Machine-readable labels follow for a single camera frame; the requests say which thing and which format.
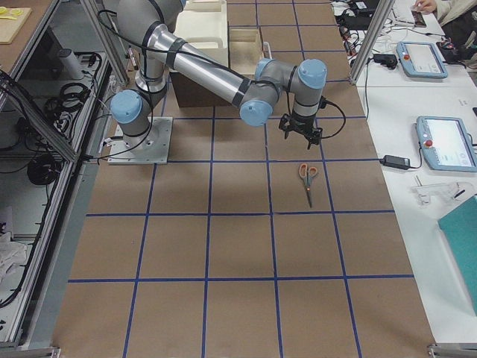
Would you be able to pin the white plastic bin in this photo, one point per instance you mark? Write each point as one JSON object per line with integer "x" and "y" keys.
{"x": 203, "y": 24}

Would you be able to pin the near blue teach pendant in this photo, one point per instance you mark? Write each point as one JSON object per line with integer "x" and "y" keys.
{"x": 445, "y": 144}

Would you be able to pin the person's hand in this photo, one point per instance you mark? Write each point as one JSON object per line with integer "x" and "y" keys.
{"x": 425, "y": 6}

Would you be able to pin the aluminium frame post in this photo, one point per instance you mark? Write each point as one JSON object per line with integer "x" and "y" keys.
{"x": 374, "y": 30}

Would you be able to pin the orange grey handled scissors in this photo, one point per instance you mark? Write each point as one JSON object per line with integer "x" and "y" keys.
{"x": 307, "y": 174}

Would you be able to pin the light wooden drawer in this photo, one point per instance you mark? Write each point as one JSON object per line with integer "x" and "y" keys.
{"x": 245, "y": 50}

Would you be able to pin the grey cylinder speaker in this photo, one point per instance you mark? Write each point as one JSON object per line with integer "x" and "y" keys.
{"x": 71, "y": 63}

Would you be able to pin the far blue teach pendant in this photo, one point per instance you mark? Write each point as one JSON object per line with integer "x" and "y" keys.
{"x": 421, "y": 60}

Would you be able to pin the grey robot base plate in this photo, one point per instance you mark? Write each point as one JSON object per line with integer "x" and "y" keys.
{"x": 143, "y": 150}

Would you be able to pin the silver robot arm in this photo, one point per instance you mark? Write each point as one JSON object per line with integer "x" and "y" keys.
{"x": 149, "y": 27}

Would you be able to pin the black power adapter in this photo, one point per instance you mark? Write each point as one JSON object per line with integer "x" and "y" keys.
{"x": 395, "y": 162}

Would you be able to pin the white drawer handle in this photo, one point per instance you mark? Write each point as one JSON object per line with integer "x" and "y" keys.
{"x": 267, "y": 50}

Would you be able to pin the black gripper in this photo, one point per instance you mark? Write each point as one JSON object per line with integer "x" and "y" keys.
{"x": 300, "y": 123}

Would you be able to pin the blue teach pendant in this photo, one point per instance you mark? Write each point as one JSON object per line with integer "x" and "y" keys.
{"x": 421, "y": 60}
{"x": 445, "y": 144}

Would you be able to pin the wooden board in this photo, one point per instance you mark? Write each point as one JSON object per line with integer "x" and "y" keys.
{"x": 12, "y": 20}

